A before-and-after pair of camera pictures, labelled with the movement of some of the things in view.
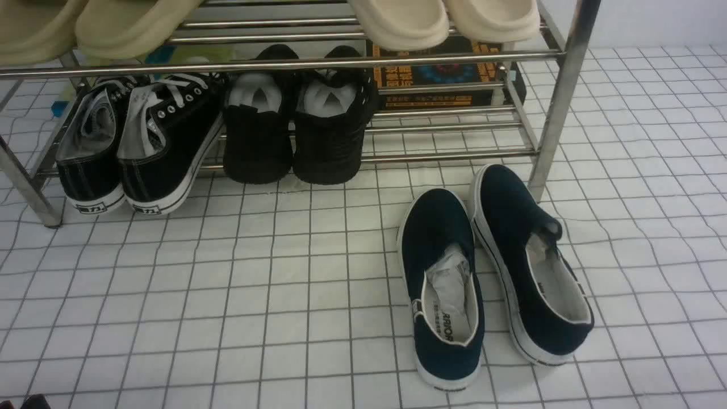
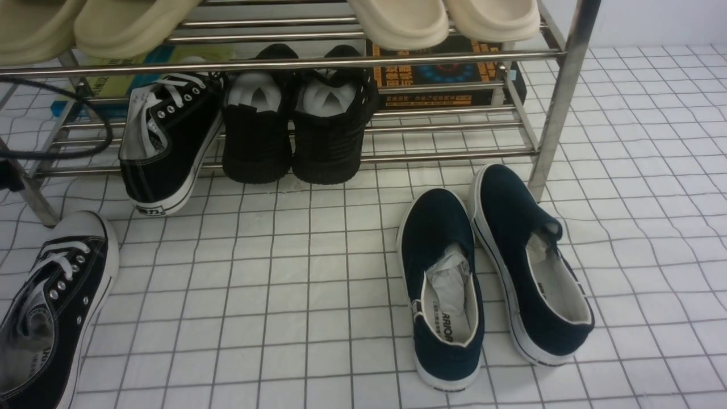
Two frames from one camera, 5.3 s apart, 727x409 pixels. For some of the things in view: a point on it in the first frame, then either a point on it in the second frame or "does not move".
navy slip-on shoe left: [437, 253] does not move
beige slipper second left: [129, 29] does not move
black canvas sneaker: [88, 163] → [47, 336]
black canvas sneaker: [168, 122] does not move
